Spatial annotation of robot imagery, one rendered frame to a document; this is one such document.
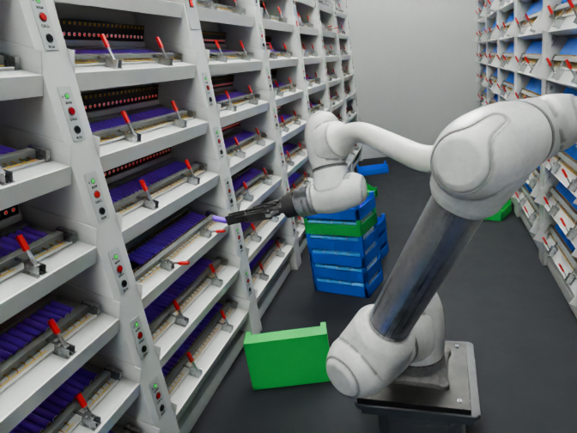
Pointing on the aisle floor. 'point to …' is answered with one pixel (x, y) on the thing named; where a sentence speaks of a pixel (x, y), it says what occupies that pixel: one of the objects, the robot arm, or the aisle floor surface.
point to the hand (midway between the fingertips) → (238, 216)
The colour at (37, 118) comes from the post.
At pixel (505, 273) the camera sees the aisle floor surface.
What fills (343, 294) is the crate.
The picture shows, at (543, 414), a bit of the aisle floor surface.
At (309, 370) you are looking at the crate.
